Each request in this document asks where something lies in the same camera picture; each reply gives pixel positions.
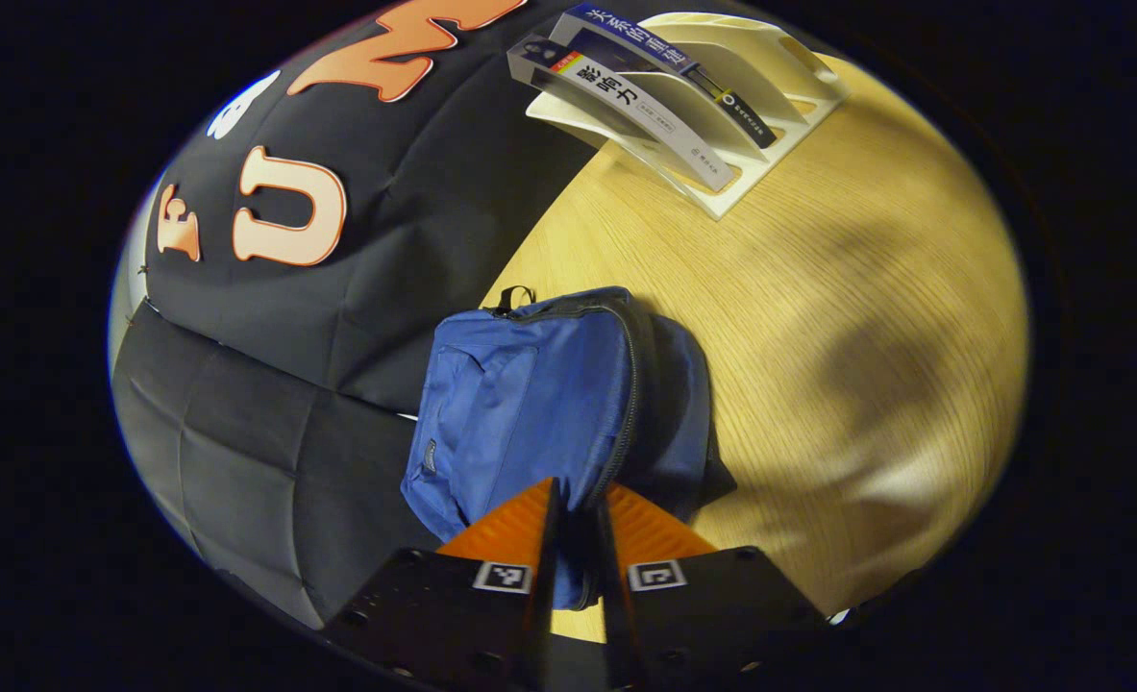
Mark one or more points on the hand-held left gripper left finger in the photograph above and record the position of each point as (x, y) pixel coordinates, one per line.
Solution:
(541, 596)

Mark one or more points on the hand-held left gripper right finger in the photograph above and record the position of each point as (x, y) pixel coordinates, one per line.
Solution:
(611, 615)

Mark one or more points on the blue schoolbag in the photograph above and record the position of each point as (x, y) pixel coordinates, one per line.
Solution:
(530, 404)

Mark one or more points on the white spine book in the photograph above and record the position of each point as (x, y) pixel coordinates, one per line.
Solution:
(645, 111)

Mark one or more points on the white bookshelf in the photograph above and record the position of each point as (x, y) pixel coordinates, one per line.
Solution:
(779, 106)

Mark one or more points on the blue spine book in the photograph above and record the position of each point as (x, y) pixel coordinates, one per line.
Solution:
(645, 43)

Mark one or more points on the dark creased cloth panel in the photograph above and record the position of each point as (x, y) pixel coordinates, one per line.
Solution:
(270, 461)

